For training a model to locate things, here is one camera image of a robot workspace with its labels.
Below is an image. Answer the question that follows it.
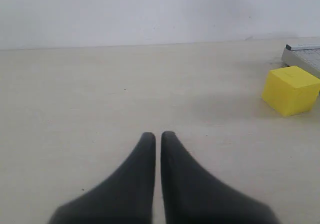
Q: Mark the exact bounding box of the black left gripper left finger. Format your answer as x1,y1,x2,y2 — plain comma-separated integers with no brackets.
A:
49,132,156,224

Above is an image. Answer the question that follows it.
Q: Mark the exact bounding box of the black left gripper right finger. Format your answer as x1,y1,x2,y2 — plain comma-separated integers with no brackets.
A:
160,131,279,224

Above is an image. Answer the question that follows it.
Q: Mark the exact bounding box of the yellow cube block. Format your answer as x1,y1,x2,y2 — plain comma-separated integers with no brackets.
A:
262,66,320,117

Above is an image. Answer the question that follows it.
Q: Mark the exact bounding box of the grey paper cutter base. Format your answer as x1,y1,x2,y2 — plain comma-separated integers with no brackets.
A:
281,44,320,78

